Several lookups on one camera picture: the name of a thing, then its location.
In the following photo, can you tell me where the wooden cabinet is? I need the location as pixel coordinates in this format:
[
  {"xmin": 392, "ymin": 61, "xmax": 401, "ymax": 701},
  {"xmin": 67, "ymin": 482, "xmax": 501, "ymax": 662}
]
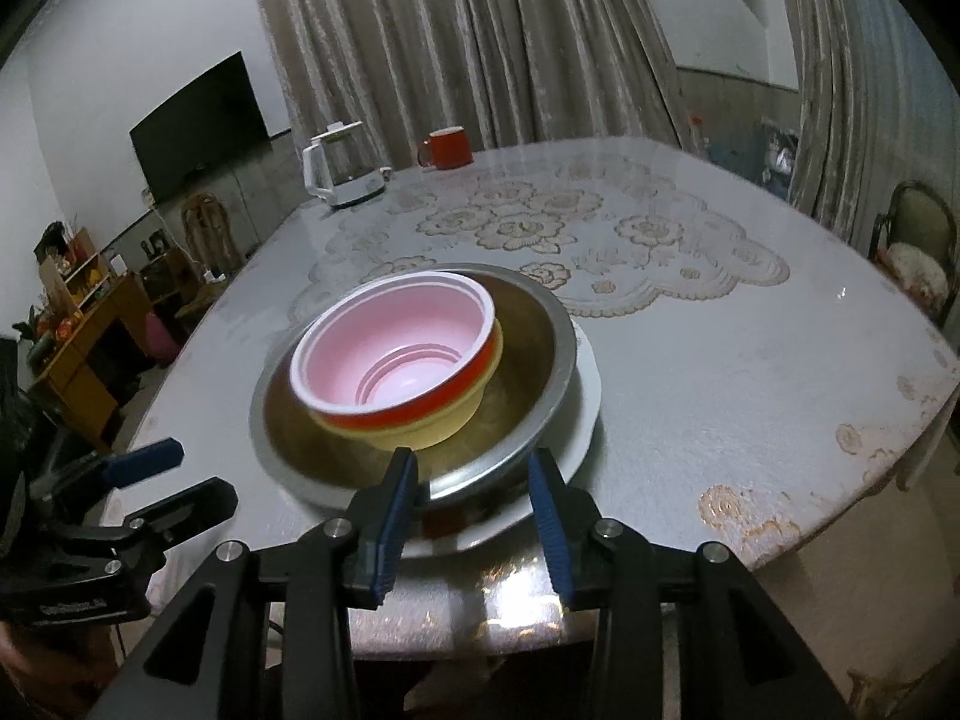
[{"xmin": 26, "ymin": 274, "xmax": 155, "ymax": 451}]

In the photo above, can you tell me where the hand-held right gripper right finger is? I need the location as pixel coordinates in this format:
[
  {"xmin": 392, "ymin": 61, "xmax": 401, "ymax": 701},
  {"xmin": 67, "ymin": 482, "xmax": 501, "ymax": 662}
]
[{"xmin": 527, "ymin": 448, "xmax": 856, "ymax": 720}]

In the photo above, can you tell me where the narrow beige curtain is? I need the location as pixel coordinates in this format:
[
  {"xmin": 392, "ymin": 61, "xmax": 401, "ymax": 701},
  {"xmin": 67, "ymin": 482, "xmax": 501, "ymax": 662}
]
[{"xmin": 780, "ymin": 0, "xmax": 960, "ymax": 241}]

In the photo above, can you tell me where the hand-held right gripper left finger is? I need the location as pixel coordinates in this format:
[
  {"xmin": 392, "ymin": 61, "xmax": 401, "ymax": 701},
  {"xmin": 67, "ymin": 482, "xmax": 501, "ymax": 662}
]
[{"xmin": 90, "ymin": 448, "xmax": 419, "ymax": 720}]

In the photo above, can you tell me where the pink bin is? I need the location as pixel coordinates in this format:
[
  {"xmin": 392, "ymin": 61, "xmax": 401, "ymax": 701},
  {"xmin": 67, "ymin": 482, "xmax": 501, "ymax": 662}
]
[{"xmin": 146, "ymin": 311, "xmax": 181, "ymax": 361}]

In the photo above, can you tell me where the carved wooden chair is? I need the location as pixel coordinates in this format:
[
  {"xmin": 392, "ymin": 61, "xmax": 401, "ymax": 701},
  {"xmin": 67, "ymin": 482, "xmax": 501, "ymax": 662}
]
[{"xmin": 180, "ymin": 193, "xmax": 245, "ymax": 282}]

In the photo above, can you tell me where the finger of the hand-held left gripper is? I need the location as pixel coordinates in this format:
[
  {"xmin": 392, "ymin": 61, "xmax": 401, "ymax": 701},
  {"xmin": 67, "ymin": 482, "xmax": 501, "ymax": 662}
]
[
  {"xmin": 30, "ymin": 436, "xmax": 185, "ymax": 501},
  {"xmin": 124, "ymin": 476, "xmax": 239, "ymax": 560}
]

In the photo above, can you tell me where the black wall television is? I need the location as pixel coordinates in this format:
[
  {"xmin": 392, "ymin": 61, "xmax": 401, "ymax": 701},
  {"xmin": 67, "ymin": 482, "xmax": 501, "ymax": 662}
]
[{"xmin": 129, "ymin": 51, "xmax": 269, "ymax": 203}]

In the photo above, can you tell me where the steel bowl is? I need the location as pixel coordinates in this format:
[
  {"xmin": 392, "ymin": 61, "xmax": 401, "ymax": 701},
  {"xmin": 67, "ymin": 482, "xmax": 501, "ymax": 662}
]
[{"xmin": 250, "ymin": 264, "xmax": 578, "ymax": 515}]

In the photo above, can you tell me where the cluttered wooden shelf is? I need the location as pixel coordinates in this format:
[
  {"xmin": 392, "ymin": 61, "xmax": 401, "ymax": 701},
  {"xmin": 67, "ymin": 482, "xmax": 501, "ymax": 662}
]
[{"xmin": 34, "ymin": 223, "xmax": 113, "ymax": 316}]

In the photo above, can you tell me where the floral table cover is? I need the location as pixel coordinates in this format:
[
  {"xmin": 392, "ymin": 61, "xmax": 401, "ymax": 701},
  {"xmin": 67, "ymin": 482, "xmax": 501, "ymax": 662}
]
[{"xmin": 97, "ymin": 139, "xmax": 960, "ymax": 661}]

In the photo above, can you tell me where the red bowl pink inside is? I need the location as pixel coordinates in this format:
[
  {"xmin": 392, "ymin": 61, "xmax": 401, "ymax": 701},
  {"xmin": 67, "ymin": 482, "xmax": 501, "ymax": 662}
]
[{"xmin": 290, "ymin": 271, "xmax": 502, "ymax": 432}]

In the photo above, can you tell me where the small white flower plate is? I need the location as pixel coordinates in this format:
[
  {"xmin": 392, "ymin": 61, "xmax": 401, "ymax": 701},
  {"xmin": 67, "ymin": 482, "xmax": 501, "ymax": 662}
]
[{"xmin": 405, "ymin": 315, "xmax": 603, "ymax": 557}]

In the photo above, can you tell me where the white electric kettle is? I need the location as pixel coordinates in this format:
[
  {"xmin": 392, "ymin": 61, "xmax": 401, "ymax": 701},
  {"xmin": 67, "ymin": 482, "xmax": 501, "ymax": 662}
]
[{"xmin": 301, "ymin": 121, "xmax": 395, "ymax": 211}]

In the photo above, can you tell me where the wide beige curtain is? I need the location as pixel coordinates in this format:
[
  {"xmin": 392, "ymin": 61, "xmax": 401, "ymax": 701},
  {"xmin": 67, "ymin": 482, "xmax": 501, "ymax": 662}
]
[{"xmin": 247, "ymin": 0, "xmax": 695, "ymax": 158}]

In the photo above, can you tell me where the red mug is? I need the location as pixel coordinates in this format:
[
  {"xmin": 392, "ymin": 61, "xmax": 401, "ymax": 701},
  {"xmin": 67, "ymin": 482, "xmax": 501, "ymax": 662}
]
[{"xmin": 417, "ymin": 127, "xmax": 475, "ymax": 170}]

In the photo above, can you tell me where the cushioned round-back chair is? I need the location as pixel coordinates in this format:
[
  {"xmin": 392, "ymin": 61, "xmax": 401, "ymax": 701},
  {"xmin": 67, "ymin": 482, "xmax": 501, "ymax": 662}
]
[{"xmin": 870, "ymin": 180, "xmax": 960, "ymax": 327}]

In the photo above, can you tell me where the yellow bowl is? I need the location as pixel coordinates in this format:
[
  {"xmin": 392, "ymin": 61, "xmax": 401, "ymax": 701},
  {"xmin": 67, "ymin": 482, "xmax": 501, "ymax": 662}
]
[{"xmin": 311, "ymin": 319, "xmax": 503, "ymax": 451}]

